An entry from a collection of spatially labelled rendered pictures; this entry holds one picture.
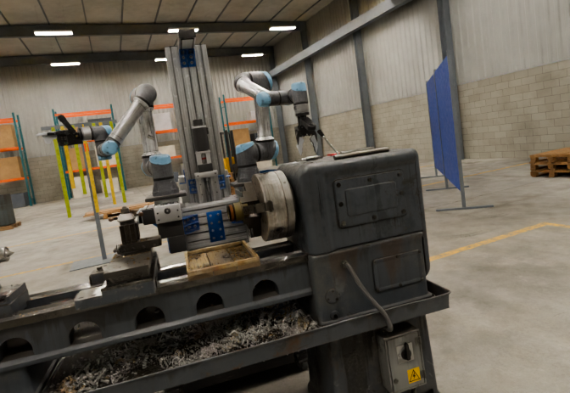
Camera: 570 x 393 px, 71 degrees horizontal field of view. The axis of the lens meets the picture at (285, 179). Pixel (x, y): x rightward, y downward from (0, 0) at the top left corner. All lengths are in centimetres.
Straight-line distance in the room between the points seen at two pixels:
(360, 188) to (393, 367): 82
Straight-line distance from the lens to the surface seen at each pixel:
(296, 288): 183
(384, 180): 185
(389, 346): 198
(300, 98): 204
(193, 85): 259
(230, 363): 172
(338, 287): 184
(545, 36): 1280
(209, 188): 251
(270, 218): 172
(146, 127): 252
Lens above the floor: 136
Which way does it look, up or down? 5 degrees down
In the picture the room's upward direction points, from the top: 8 degrees counter-clockwise
